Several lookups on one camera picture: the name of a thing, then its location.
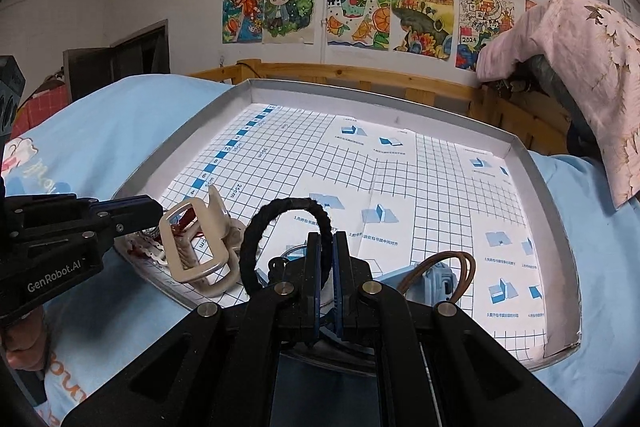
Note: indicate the dark grey pillow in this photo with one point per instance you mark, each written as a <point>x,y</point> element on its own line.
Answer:
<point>575,107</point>

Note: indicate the dark wooden door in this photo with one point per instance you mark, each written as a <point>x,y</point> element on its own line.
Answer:
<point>130,57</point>

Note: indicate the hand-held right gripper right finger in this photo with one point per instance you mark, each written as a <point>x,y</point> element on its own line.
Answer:
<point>340,267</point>

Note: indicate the shallow grey cardboard tray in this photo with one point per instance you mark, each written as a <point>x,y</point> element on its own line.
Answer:
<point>400,187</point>

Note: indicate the pink floral cloth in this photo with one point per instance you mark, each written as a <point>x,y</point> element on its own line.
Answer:
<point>590,72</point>

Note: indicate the beige hair claw clip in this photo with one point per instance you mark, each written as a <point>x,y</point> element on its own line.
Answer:
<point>220,227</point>

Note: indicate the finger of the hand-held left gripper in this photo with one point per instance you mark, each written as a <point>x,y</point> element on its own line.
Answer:
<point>135,204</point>
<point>135,226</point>

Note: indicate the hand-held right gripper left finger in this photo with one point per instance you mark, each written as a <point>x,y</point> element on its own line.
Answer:
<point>314,267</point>

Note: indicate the pink checkered cloth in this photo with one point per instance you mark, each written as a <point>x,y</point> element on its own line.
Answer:
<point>42,112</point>

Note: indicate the person's left hand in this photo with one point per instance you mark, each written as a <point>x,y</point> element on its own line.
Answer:
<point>27,342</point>

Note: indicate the small silver bangle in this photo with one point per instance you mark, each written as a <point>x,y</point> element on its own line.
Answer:
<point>295,247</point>

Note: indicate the light blue printed blanket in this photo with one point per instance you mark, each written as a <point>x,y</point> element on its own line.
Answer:
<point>125,127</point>

